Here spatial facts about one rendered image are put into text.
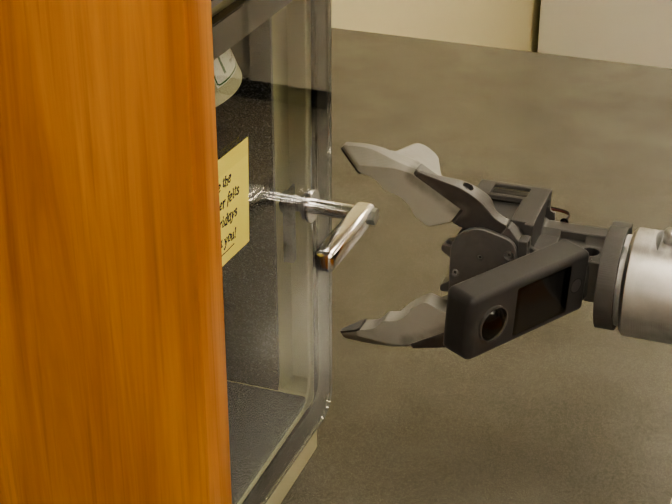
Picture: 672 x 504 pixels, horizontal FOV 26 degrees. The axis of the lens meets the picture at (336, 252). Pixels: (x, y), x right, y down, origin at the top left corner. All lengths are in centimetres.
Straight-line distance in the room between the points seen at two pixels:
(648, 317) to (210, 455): 33
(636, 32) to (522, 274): 308
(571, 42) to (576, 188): 231
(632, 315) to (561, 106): 103
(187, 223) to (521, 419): 66
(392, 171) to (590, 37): 306
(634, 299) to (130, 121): 40
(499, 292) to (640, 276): 10
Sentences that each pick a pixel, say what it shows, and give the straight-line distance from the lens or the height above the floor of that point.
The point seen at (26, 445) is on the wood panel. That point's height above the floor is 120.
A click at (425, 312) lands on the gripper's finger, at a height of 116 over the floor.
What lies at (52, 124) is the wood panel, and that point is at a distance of 73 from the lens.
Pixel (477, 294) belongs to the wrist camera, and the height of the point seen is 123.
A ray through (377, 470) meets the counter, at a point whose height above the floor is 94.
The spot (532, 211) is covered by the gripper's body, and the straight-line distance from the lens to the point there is 101.
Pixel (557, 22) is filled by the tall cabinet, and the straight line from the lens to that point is 404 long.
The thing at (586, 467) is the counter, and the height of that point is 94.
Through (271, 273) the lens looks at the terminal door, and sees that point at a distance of 104.
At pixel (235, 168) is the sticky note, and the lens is 95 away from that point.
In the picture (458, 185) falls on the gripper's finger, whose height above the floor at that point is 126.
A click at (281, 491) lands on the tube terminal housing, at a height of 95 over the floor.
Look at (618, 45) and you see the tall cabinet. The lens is 403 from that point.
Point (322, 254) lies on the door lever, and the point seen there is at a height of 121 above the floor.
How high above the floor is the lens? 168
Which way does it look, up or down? 28 degrees down
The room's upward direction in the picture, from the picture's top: straight up
